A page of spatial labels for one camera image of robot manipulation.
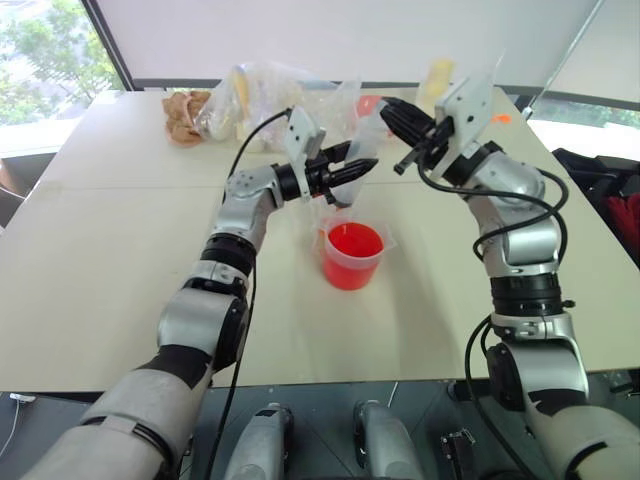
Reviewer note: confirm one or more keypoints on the crumpled brown paper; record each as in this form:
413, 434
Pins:
182, 120

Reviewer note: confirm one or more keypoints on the black window frame bar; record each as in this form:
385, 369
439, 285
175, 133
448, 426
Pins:
107, 45

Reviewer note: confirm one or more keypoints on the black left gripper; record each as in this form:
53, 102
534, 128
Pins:
321, 180

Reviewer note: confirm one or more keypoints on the clear plastic bag pile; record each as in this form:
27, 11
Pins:
260, 95

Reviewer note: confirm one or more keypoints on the clear cup with red residue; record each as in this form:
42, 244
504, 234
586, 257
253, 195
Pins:
367, 105

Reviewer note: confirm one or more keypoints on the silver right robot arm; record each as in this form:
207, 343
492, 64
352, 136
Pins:
530, 240

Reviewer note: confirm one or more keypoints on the small black bracket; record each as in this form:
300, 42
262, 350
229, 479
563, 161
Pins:
457, 447

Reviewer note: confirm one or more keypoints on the grey rounded robot leg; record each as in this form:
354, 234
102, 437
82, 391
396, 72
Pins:
385, 445
262, 445

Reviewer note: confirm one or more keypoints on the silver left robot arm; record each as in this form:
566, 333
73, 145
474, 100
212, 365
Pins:
200, 320

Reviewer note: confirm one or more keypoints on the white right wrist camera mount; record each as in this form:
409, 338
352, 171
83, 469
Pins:
465, 110

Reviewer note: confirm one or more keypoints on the slanted metal pole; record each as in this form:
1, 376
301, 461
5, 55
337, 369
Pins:
565, 50

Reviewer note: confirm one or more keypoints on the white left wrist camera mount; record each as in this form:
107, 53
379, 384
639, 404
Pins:
300, 132

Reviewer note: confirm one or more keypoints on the small orange scrap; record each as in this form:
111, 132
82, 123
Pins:
501, 119

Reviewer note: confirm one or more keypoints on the black and red bag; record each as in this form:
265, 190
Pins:
607, 195

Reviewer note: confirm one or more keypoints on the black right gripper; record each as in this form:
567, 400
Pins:
434, 141

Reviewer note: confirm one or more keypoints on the yellow item in plastic wrap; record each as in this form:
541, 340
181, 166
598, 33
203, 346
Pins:
437, 82

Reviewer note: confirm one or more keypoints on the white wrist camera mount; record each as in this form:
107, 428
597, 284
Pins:
465, 110
300, 132

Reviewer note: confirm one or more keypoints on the cup of red liquid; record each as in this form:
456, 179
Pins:
350, 270

